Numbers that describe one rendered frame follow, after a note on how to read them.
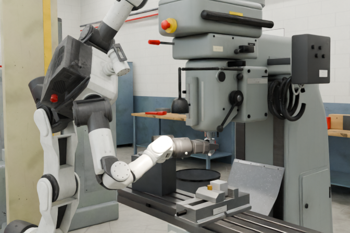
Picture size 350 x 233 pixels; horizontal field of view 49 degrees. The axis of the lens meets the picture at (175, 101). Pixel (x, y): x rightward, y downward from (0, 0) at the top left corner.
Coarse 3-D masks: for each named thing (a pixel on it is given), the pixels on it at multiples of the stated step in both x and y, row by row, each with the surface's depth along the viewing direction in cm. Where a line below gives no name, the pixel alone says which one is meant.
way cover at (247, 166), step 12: (240, 168) 208; (252, 168) 203; (264, 168) 198; (276, 168) 193; (228, 180) 210; (240, 180) 205; (252, 180) 200; (264, 180) 195; (276, 180) 190; (252, 192) 196; (264, 192) 192; (276, 192) 188; (252, 204) 191; (264, 204) 187
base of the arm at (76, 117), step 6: (78, 102) 161; (84, 102) 162; (108, 102) 159; (72, 108) 156; (108, 108) 158; (78, 114) 154; (108, 114) 158; (78, 120) 154; (108, 120) 160; (78, 126) 157
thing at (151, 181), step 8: (168, 160) 202; (152, 168) 202; (160, 168) 198; (168, 168) 202; (144, 176) 206; (152, 176) 202; (160, 176) 199; (168, 176) 202; (136, 184) 210; (144, 184) 206; (152, 184) 203; (160, 184) 199; (168, 184) 203; (152, 192) 203; (160, 192) 199; (168, 192) 203
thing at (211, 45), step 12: (192, 36) 165; (204, 36) 159; (216, 36) 160; (228, 36) 165; (240, 36) 171; (180, 48) 170; (192, 48) 165; (204, 48) 160; (216, 48) 160; (228, 48) 165
